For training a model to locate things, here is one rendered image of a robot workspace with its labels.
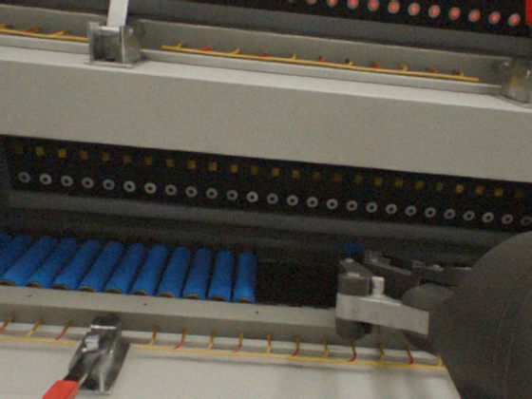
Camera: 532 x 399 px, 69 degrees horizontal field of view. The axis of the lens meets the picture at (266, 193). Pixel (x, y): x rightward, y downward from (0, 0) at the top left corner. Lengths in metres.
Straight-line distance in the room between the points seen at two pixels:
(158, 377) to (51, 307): 0.09
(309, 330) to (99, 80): 0.22
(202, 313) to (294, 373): 0.08
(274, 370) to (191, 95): 0.19
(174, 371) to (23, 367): 0.10
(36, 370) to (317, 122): 0.24
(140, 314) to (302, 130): 0.17
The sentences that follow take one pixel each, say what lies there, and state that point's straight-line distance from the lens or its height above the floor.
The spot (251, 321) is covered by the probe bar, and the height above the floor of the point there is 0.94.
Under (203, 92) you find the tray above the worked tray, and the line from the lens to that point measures 0.24.
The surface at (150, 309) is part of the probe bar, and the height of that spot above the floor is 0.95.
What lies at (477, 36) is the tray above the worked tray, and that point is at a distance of 0.47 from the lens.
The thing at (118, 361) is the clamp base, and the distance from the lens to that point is 0.30.
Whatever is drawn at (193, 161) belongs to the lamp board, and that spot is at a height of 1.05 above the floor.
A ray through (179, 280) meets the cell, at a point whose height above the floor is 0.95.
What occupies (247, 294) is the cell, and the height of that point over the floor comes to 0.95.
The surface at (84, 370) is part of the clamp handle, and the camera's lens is 0.27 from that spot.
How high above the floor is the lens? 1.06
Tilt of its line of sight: 4 degrees down
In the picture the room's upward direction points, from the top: 5 degrees clockwise
